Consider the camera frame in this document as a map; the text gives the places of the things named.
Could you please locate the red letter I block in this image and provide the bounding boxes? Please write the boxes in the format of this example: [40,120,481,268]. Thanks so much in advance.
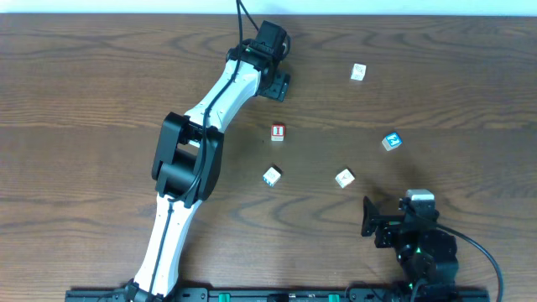
[270,124,285,142]

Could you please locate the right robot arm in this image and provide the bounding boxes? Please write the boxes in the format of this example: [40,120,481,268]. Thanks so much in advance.
[361,190,459,301]

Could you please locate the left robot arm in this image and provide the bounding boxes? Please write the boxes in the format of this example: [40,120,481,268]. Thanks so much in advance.
[124,39,290,301]

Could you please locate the white block red Q side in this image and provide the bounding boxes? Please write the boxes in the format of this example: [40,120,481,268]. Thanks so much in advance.
[335,169,355,189]

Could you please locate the blue number 2 block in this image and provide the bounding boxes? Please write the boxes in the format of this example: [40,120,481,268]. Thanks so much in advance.
[381,132,402,151]

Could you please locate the white block far right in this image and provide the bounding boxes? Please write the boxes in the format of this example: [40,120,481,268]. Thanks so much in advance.
[350,63,367,81]

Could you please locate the white block blue side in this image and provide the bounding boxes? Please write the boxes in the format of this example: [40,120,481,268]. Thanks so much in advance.
[263,166,282,187]

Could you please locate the left black cable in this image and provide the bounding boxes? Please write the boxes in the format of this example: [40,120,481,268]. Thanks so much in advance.
[149,0,293,294]

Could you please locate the black cable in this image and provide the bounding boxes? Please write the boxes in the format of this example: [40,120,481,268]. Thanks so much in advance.
[149,0,293,294]
[434,221,504,302]

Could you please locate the right black cable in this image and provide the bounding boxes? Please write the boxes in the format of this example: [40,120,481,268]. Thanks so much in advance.
[434,221,504,302]

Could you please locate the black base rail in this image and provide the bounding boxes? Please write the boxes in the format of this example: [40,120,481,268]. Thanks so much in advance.
[65,288,490,302]

